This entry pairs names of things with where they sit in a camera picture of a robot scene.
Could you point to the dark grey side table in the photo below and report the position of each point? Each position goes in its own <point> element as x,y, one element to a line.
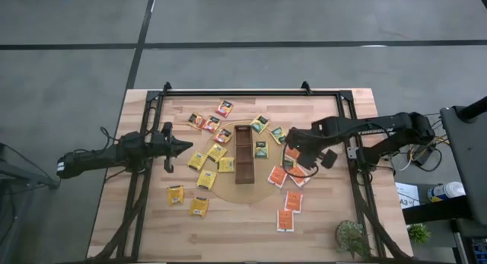
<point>468,161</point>

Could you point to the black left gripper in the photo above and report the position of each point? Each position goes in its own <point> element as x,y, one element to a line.
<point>165,148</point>

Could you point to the small green plant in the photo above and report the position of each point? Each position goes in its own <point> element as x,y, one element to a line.
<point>418,233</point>

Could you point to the round woven placemat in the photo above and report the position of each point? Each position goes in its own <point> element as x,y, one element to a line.
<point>243,193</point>

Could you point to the brown wooden tea box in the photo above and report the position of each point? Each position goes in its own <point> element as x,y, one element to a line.
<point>244,176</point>

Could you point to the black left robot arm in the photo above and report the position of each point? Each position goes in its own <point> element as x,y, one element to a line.
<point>95,159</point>

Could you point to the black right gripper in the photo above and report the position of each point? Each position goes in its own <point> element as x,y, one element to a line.
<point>309,154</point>

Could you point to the white paper sheet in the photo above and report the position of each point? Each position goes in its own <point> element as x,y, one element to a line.
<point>405,191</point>

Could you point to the grey mounting bracket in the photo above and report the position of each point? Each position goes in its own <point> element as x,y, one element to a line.
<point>353,153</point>

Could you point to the black power supply box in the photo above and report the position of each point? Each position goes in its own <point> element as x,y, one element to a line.
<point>422,154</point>

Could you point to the white wipes canister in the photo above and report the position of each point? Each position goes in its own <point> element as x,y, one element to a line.
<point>449,190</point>

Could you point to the black shelf board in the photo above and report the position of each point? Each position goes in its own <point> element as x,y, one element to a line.
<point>437,212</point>

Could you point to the black metal table frame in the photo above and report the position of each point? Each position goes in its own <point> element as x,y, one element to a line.
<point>247,93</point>

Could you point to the potted green plant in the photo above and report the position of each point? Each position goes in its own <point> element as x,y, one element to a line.
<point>350,237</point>

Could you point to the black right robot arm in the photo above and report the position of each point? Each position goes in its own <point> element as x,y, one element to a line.
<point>361,127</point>

